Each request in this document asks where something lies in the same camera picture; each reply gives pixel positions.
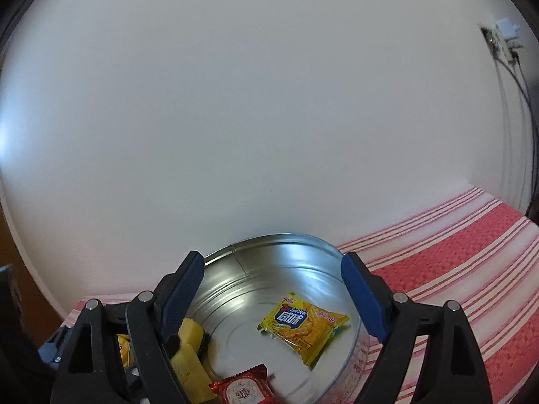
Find dark object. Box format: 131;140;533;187
0;264;56;404

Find white wall conduit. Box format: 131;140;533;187
499;67;532;215

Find black cable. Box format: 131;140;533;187
497;50;539;216

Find red striped bedsheet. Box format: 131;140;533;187
63;185;539;404

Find wall outlet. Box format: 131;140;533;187
481;25;498;57

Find yellow snack packet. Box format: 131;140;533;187
117;333;134;369
258;291;350;368

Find yellow sponge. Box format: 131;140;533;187
177;317;211;356

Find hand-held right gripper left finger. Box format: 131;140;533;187
50;251;205;404

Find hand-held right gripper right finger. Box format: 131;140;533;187
340;251;493;404

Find plain yellow snack packets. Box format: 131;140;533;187
169;344;217;404

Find red snack packet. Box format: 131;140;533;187
209;364;274;404

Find brown wooden furniture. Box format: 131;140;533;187
0;202;72;325

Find grey blue object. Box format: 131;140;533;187
39;327;71;367

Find round metal tin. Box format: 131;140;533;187
185;232;371;404

